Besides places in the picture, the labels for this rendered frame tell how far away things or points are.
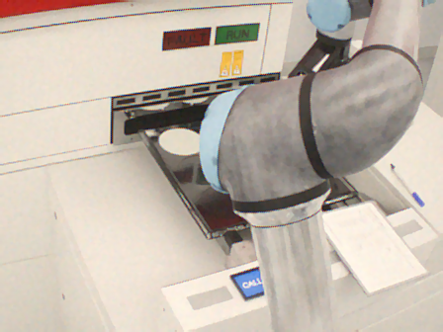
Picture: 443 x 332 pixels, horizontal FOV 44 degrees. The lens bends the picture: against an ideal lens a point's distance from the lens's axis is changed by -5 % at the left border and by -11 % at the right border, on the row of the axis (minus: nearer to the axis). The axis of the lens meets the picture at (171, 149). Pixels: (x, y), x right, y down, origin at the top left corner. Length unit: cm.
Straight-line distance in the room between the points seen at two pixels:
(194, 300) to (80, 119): 57
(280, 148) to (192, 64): 78
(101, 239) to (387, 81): 74
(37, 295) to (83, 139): 54
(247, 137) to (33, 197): 88
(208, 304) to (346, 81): 45
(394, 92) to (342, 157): 9
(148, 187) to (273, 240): 69
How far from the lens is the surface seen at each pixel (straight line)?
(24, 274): 160
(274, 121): 60
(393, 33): 71
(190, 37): 131
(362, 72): 60
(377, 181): 126
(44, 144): 133
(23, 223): 146
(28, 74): 122
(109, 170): 134
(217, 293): 92
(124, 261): 113
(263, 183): 61
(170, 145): 129
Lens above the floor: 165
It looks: 36 degrees down
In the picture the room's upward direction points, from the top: 5 degrees clockwise
